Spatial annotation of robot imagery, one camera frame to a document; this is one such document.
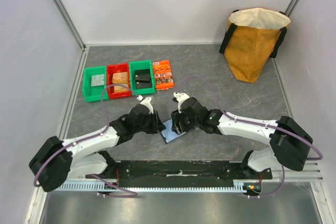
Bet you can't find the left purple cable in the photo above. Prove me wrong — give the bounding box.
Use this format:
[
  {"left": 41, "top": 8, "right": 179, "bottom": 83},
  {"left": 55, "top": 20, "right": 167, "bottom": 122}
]
[{"left": 33, "top": 84, "right": 142, "bottom": 198}]

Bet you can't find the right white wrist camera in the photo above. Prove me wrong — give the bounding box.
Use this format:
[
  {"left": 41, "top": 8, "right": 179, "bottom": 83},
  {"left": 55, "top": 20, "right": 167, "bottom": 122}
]
[{"left": 173, "top": 92, "right": 190, "bottom": 113}]

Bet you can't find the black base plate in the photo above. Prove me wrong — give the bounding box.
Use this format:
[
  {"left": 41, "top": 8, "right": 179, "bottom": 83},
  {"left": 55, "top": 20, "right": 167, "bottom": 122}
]
[{"left": 99, "top": 161, "right": 272, "bottom": 180}]

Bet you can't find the yellow tote bag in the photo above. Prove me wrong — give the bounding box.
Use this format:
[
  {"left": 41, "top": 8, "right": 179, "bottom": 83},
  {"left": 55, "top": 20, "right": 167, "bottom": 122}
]
[{"left": 219, "top": 7, "right": 291, "bottom": 83}]

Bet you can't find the lower gold card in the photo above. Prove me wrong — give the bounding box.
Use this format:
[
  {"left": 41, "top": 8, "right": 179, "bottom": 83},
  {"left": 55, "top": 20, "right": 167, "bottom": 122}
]
[{"left": 113, "top": 83, "right": 129, "bottom": 93}]

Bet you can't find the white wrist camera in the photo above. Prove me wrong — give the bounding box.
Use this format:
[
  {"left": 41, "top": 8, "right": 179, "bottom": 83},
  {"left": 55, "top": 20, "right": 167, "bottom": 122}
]
[
  {"left": 173, "top": 92, "right": 190, "bottom": 113},
  {"left": 136, "top": 95, "right": 154, "bottom": 114}
]

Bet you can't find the green bin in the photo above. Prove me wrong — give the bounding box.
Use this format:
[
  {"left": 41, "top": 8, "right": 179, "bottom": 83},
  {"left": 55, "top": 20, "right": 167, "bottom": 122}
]
[
  {"left": 82, "top": 66, "right": 108, "bottom": 102},
  {"left": 129, "top": 60, "right": 156, "bottom": 95}
]

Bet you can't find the blue card holder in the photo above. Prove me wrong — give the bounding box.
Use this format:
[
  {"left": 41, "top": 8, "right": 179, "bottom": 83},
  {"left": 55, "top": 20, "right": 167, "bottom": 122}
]
[{"left": 160, "top": 119, "right": 194, "bottom": 144}]

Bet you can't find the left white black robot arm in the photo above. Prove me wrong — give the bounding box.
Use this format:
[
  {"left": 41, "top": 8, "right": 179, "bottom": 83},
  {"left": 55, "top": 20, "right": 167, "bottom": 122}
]
[{"left": 28, "top": 104, "right": 166, "bottom": 192}]

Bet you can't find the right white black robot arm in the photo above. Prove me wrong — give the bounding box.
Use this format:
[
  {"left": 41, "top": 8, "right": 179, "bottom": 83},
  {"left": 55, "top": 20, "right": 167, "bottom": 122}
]
[{"left": 171, "top": 93, "right": 313, "bottom": 179}]

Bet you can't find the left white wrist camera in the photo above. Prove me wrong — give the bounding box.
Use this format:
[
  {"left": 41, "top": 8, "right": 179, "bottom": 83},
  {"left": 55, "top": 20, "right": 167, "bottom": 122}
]
[{"left": 136, "top": 95, "right": 154, "bottom": 114}]

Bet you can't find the right green bin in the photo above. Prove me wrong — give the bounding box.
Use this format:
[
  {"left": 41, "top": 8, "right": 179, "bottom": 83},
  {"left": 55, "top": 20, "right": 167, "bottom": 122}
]
[{"left": 129, "top": 60, "right": 156, "bottom": 95}]

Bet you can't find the red bin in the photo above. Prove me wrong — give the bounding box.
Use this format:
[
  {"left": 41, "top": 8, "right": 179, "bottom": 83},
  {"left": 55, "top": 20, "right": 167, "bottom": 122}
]
[{"left": 107, "top": 63, "right": 132, "bottom": 99}]

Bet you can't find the aluminium frame rail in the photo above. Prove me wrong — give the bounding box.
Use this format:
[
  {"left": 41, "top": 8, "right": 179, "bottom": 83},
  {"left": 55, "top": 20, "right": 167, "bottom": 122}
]
[{"left": 55, "top": 163, "right": 323, "bottom": 193}]

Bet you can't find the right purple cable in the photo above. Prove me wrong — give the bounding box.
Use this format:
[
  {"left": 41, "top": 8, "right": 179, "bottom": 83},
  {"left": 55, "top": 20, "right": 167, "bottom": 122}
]
[{"left": 174, "top": 76, "right": 323, "bottom": 200}]

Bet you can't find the purple cable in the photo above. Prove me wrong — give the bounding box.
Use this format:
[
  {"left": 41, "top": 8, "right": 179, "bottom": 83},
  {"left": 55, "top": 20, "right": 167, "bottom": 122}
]
[
  {"left": 33, "top": 84, "right": 142, "bottom": 198},
  {"left": 174, "top": 76, "right": 323, "bottom": 200}
]

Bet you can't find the silver card in bin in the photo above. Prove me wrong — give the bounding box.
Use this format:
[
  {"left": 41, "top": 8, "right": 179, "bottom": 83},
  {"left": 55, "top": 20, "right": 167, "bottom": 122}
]
[{"left": 91, "top": 74, "right": 105, "bottom": 87}]

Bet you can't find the orange blister pack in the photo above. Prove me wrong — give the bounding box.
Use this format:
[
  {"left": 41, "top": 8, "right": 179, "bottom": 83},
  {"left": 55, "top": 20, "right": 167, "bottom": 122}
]
[{"left": 152, "top": 60, "right": 174, "bottom": 90}]

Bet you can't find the left green bin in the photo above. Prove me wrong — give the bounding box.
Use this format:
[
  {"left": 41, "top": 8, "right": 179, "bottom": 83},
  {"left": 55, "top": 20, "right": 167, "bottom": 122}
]
[{"left": 82, "top": 66, "right": 108, "bottom": 102}]

